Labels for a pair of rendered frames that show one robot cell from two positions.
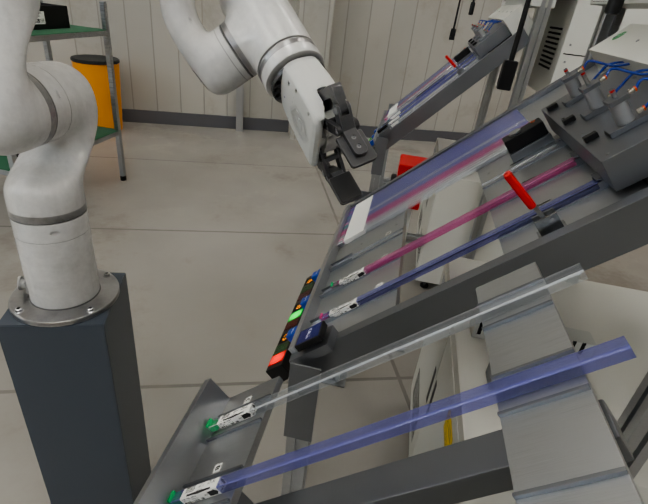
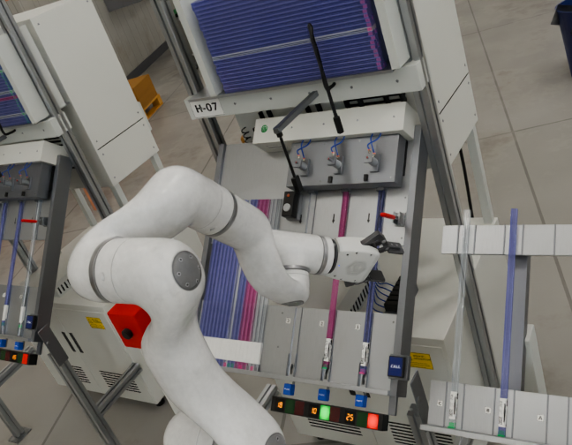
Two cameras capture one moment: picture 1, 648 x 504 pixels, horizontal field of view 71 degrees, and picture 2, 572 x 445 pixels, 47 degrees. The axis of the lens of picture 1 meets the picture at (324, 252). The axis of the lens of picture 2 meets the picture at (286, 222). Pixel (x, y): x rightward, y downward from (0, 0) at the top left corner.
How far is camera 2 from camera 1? 130 cm
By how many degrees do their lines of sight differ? 52
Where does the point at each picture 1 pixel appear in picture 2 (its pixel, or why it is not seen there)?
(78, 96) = not seen: hidden behind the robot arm
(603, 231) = (417, 201)
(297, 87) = (357, 251)
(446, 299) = (410, 282)
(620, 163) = (396, 177)
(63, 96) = not seen: hidden behind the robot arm
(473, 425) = (429, 334)
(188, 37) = (297, 283)
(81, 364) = not seen: outside the picture
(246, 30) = (304, 256)
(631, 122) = (378, 161)
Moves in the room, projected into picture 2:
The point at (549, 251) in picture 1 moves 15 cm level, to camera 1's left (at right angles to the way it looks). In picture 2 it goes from (414, 225) to (402, 259)
